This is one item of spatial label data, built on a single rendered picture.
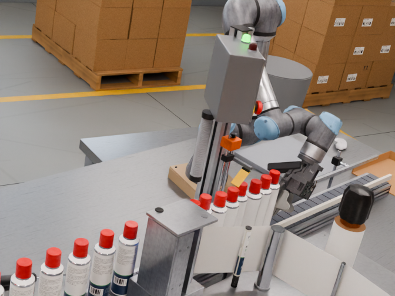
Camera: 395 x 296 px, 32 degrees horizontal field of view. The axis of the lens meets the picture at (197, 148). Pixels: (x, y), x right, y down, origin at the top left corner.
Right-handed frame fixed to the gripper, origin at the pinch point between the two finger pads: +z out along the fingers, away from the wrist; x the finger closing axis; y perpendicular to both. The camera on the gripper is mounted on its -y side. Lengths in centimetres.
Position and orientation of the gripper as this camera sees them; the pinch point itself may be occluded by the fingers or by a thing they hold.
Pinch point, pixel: (271, 211)
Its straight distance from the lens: 217.9
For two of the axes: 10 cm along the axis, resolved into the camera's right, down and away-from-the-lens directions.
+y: 7.0, 4.1, -5.8
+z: -5.0, 8.7, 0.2
